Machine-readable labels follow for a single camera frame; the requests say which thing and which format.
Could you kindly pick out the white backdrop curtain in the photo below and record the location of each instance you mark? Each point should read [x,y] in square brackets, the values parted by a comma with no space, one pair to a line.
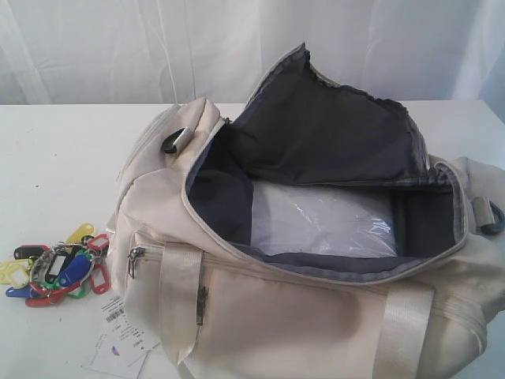
[175,51]

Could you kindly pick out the white paper hang tag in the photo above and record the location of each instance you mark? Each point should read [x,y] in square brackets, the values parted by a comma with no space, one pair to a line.
[121,348]

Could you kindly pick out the colourful plastic key tags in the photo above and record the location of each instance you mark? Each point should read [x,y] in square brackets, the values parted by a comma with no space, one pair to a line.
[44,275]

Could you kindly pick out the clear plastic wrapped white package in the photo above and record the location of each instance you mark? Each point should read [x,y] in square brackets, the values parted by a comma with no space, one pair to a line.
[321,220]

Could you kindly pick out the cream fabric duffel bag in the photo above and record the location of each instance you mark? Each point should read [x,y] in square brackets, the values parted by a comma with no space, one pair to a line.
[181,254]

